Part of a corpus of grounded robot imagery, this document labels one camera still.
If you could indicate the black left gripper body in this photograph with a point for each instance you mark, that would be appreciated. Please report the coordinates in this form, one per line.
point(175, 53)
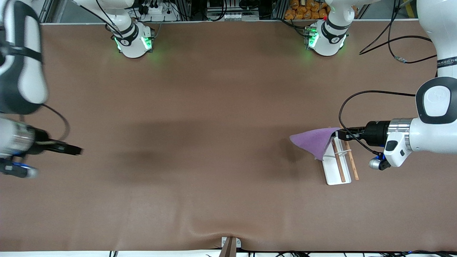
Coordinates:
point(375, 132)

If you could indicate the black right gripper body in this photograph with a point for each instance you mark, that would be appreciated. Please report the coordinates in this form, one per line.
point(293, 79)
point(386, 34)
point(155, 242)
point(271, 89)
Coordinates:
point(42, 142)

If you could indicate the purple grey towel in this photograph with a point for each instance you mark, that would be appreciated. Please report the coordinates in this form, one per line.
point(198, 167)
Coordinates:
point(314, 141)

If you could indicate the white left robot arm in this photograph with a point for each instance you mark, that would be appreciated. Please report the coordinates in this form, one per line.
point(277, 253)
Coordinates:
point(435, 135)

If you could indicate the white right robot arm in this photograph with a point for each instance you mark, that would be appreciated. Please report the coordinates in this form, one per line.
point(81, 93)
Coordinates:
point(21, 71)

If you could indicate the white rectangular tray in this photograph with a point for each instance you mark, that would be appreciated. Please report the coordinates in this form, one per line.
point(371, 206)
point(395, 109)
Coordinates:
point(337, 171)

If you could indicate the orange packets pile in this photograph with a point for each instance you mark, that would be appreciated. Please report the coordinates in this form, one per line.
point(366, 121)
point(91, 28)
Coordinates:
point(305, 10)

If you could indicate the brown table mat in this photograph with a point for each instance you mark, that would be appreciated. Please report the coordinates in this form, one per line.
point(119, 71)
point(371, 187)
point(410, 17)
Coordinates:
point(214, 196)

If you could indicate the metal table clamp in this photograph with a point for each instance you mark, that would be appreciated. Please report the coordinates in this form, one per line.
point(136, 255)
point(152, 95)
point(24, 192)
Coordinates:
point(230, 246)

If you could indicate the white power strip black plugs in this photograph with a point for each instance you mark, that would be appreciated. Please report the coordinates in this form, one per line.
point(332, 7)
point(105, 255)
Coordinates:
point(157, 10)

